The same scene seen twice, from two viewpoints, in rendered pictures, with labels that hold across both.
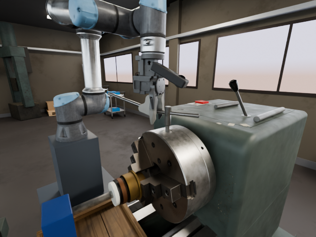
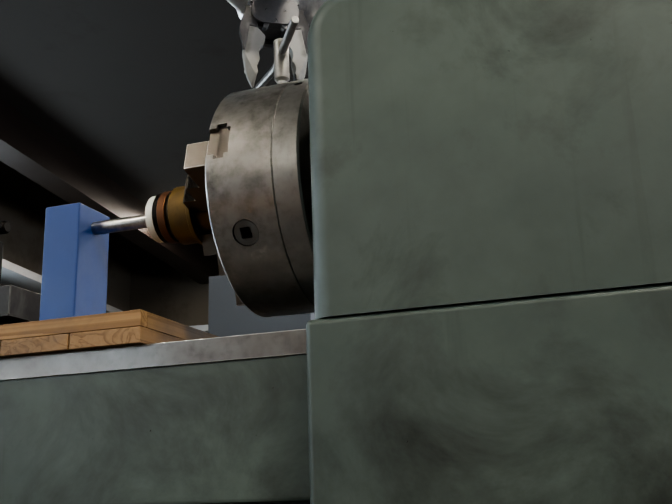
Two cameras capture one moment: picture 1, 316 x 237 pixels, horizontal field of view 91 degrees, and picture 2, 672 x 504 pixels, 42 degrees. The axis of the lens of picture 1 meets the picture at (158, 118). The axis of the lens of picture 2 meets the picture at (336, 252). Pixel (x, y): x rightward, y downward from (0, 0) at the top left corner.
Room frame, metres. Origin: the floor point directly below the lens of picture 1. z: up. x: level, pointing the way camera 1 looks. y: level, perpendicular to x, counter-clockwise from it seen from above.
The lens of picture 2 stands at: (-0.13, -0.99, 0.68)
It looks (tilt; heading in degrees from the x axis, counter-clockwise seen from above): 16 degrees up; 54
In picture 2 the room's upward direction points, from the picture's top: 2 degrees counter-clockwise
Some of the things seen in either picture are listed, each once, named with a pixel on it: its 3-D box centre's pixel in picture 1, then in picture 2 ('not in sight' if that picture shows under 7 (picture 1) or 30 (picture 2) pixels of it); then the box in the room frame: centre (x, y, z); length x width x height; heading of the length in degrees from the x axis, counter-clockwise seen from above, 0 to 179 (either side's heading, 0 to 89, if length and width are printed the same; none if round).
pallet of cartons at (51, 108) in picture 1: (65, 106); not in sight; (6.08, 3.72, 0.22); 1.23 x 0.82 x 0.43; 132
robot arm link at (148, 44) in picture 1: (152, 47); not in sight; (0.50, 0.02, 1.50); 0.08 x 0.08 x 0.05
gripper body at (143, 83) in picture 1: (150, 75); (270, 3); (0.51, 0.02, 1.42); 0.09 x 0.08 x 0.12; 68
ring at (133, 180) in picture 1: (130, 186); (193, 214); (0.41, 0.09, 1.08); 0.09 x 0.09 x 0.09; 35
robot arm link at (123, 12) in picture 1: (128, 23); not in sight; (0.56, 0.10, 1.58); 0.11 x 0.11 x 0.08; 44
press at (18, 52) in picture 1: (16, 74); not in sight; (5.22, 4.58, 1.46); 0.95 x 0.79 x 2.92; 42
